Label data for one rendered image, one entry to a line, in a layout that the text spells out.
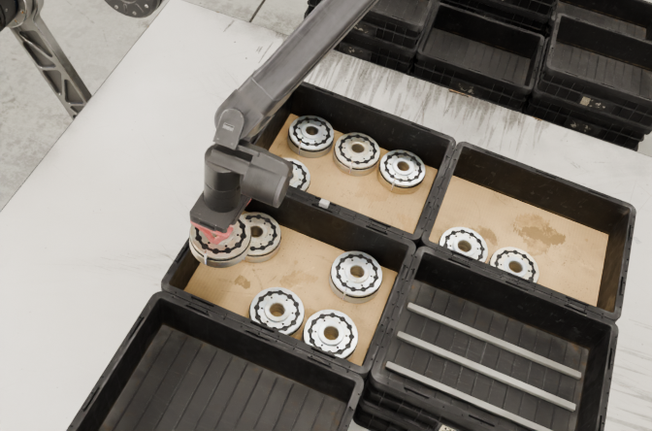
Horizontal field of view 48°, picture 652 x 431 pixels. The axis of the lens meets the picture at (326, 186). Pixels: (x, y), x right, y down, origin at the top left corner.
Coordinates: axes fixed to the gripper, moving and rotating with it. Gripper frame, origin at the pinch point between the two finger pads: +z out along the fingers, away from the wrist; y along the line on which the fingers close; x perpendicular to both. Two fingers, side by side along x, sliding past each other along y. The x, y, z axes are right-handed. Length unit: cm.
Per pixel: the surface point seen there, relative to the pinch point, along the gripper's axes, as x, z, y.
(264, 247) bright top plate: -4.1, 20.2, 11.7
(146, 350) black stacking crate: 6.1, 23.0, -16.1
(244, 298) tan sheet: -5.1, 22.9, 1.1
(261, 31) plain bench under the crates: 30, 38, 86
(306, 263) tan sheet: -12.7, 22.9, 13.6
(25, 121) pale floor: 113, 109, 71
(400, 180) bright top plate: -23, 20, 41
